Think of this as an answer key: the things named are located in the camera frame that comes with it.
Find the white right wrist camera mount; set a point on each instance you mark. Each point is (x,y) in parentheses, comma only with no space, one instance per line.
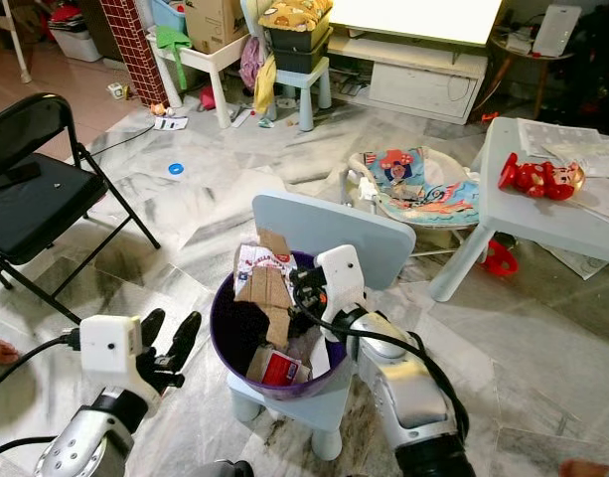
(344,278)

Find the purple plastic rubbish bin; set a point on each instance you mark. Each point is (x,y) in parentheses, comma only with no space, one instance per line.
(229,333)

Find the white low bench table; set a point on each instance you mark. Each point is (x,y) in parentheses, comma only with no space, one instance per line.
(210,62)

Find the black folding chair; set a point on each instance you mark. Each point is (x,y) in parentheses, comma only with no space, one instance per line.
(36,209)

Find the pink hanging bag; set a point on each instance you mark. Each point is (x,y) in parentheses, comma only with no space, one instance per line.
(250,62)

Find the white storage box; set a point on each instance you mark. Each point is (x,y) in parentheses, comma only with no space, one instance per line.
(74,40)

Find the yellow hanging cloth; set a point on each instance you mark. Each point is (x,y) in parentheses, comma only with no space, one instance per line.
(264,89)

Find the colourful baby bouncer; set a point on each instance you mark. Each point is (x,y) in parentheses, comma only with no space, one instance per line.
(418,189)

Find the red white printed carton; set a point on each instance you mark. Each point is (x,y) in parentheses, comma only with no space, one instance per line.
(282,368)

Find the dark round side table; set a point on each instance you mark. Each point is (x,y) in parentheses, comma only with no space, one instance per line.
(513,48)

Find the pale blue kids chair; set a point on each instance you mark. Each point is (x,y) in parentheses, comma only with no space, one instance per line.
(334,219)

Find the small white floor toy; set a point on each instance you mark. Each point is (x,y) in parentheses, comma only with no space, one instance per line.
(171,123)

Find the yellow printed bag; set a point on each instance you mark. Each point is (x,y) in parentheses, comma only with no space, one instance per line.
(296,12)

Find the white low tv cabinet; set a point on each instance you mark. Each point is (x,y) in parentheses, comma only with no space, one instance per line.
(413,84)

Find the person's bare foot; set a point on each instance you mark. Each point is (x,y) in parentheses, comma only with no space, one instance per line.
(3,351)

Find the white upright device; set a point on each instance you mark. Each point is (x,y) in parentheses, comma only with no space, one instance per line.
(557,30)

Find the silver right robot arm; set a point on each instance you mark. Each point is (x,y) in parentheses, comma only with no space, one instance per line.
(408,393)

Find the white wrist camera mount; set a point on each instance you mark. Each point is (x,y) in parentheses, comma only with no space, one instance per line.
(344,278)
(110,353)

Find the clear plastic bag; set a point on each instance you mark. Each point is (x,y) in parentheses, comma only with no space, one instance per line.
(577,144)

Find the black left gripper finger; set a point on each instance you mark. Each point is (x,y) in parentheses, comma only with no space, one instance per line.
(153,330)
(185,343)

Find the brown cardboard carton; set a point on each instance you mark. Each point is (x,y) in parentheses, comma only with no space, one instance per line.
(269,288)

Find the red brick pattern column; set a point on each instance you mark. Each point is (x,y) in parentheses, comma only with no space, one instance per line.
(135,50)

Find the bright tv screen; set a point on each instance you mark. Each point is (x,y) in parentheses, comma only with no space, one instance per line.
(413,18)

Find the small white kids table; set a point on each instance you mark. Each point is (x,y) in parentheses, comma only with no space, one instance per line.
(532,214)

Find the red plush toy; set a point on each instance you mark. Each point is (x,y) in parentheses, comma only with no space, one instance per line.
(542,179)

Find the pale blue kids stool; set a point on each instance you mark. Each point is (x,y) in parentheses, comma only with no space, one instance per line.
(309,89)

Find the green toy spade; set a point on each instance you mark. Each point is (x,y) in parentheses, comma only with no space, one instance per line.
(172,42)

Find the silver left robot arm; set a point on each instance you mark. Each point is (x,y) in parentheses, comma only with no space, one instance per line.
(90,442)

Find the white paper sheet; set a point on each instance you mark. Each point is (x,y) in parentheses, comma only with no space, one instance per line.
(582,263)

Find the black stacked storage bins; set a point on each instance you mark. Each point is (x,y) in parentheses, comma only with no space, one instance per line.
(299,45)

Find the small red floor toy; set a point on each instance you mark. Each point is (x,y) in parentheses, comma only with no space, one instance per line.
(501,258)

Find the brown cardboard box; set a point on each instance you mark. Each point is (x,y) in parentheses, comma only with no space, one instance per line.
(215,25)

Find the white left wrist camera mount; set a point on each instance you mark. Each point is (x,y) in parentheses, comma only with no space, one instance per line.
(110,353)

